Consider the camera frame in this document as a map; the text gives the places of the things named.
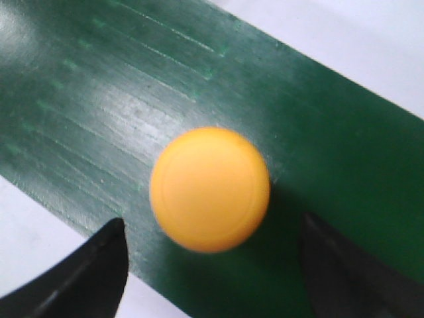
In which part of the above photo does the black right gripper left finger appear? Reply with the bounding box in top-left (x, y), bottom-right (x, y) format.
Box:
top-left (1, 218), bottom-right (128, 317)

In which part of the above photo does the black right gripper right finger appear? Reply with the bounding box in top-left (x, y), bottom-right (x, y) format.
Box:
top-left (299, 213), bottom-right (423, 317)

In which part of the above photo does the yellow mushroom push button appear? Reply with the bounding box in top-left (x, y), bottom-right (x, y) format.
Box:
top-left (150, 127), bottom-right (270, 253)

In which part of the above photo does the green conveyor belt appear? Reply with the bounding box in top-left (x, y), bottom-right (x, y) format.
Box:
top-left (1, 1), bottom-right (423, 317)

